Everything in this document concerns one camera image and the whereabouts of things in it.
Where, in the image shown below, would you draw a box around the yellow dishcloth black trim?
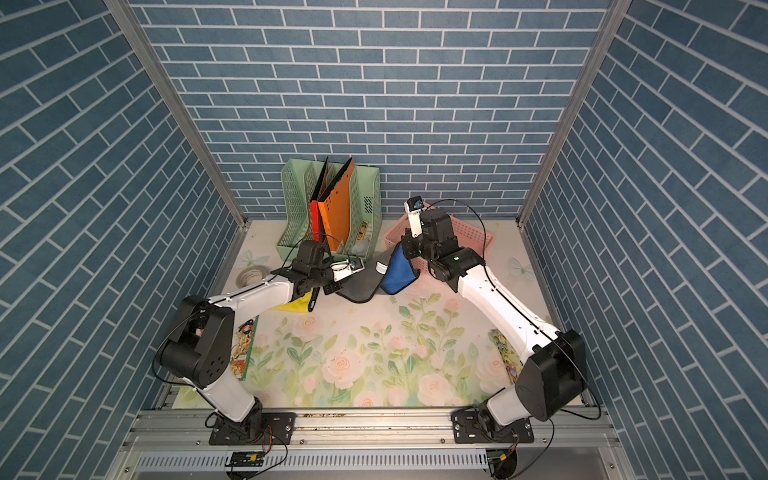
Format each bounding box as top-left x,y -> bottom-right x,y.
273,292 -> 312,313

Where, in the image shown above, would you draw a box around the blue grey dishcloth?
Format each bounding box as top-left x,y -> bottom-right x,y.
336,243 -> 420,304

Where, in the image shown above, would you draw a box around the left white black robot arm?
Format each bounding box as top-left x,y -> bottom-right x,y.
155,240 -> 334,424

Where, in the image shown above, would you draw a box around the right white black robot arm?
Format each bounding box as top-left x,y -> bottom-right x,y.
401,197 -> 588,430

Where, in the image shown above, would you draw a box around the pink plastic basket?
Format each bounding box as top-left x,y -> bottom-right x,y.
384,202 -> 493,291

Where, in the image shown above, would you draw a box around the red black folder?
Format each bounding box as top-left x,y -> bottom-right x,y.
309,159 -> 329,242

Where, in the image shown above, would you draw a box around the small items in organizer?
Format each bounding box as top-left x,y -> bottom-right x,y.
350,221 -> 370,257

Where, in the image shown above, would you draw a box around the clear tape roll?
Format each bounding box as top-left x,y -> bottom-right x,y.
235,265 -> 269,288

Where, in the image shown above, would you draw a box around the orange folder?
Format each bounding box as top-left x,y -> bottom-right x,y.
318,158 -> 355,253

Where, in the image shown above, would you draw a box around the green plastic file organizer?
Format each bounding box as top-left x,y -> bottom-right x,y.
276,159 -> 382,261

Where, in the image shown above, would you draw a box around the left picture book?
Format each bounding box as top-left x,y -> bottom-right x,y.
230,316 -> 259,381

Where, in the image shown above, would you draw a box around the picture book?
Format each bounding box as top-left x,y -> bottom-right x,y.
230,316 -> 259,381
488,329 -> 523,384

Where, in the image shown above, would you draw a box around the right picture book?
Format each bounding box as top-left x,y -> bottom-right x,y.
488,329 -> 523,384

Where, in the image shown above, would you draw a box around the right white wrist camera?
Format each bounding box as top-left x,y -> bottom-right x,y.
404,196 -> 424,238

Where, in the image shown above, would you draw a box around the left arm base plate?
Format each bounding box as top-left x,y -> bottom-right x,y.
205,411 -> 296,446

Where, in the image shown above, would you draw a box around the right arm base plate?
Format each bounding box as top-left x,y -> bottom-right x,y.
450,408 -> 534,444

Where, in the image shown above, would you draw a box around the aluminium mounting rail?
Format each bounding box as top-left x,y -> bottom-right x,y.
122,408 -> 620,452

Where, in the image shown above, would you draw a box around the grey slotted cable duct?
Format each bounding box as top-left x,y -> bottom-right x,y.
136,449 -> 488,473

